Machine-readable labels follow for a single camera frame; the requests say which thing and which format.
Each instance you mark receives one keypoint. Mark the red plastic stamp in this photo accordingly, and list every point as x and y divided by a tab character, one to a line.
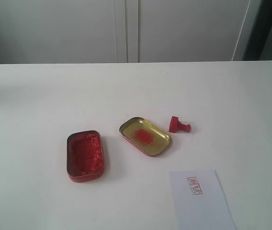
176	125

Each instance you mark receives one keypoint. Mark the red ink paste tin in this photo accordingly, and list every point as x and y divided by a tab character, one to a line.
85	158

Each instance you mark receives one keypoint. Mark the gold tin lid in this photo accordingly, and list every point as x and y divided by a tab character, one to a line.
145	136

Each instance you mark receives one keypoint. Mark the white paper sheet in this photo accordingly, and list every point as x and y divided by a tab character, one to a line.
199	201

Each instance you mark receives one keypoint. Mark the white cabinet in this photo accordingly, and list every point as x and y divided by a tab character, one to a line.
119	31

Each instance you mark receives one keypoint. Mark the dark vertical post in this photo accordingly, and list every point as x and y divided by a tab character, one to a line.
259	33

